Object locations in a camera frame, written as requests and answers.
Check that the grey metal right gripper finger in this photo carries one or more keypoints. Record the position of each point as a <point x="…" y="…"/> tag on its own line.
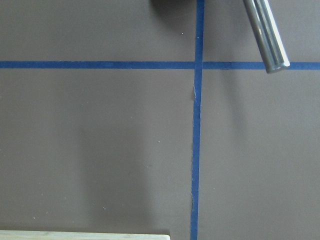
<point x="268" y="38"/>

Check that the light bamboo cutting board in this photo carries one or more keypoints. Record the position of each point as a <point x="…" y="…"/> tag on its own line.
<point x="57" y="235"/>

